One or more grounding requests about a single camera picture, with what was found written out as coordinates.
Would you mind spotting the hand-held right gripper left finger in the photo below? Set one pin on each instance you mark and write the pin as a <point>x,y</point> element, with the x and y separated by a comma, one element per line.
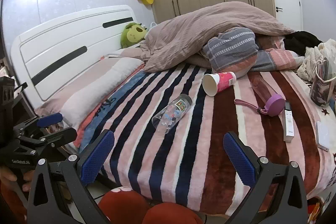
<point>95,158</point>

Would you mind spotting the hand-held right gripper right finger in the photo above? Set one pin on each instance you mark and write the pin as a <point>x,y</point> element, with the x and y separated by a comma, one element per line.
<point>239,161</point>

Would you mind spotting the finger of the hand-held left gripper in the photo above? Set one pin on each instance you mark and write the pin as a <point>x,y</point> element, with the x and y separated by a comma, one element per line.
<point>60,135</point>
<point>50,119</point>

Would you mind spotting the pink and white paper cup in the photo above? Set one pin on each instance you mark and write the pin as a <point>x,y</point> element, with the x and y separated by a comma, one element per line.
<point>223,81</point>

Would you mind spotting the clear glass cup cartoon print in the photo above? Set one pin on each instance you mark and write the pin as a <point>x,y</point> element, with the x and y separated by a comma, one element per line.
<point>172,113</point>

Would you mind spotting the person's left hand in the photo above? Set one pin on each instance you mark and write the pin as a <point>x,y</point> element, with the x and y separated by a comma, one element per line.
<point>26,186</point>

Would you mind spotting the red plush slipper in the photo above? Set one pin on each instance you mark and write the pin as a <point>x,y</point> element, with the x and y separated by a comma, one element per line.
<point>170,214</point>
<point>123,204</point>

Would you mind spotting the white remote control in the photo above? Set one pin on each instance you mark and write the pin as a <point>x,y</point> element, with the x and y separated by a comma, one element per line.
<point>288,124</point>

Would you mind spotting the long white pillow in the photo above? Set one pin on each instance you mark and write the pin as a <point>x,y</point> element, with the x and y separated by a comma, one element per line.
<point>102,85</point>

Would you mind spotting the striped fleece blanket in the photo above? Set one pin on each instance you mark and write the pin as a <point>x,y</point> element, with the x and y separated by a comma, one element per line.
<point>168,161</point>

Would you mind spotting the purple lidded water bottle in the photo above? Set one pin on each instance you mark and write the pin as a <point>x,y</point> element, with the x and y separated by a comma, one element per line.
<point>265,94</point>

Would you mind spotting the white bed headboard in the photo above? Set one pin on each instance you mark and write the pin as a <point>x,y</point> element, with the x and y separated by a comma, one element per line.
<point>65,40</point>

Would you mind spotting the white flat box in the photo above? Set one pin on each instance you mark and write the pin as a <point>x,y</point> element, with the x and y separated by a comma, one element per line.
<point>323,136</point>

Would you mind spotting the pink and grey plaid quilt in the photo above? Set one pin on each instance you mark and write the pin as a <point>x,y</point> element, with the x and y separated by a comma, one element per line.
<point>278,58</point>

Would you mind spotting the patterned gift bag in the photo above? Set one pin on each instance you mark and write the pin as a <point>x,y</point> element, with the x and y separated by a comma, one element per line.
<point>321,87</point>

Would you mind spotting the grey striped pillow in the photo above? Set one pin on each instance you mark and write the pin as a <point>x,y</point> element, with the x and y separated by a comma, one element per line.
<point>231,48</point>

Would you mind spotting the green plush toy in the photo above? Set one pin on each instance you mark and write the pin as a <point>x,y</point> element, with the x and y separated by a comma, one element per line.
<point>132,35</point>

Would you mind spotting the white fluffy cloth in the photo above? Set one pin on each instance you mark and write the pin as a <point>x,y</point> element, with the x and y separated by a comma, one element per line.
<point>311,61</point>

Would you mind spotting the black clothing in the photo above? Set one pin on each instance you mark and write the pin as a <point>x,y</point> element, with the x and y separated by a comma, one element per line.
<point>302,41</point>

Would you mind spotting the brown duvet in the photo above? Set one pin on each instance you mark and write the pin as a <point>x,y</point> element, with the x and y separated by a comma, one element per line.
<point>189,35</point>

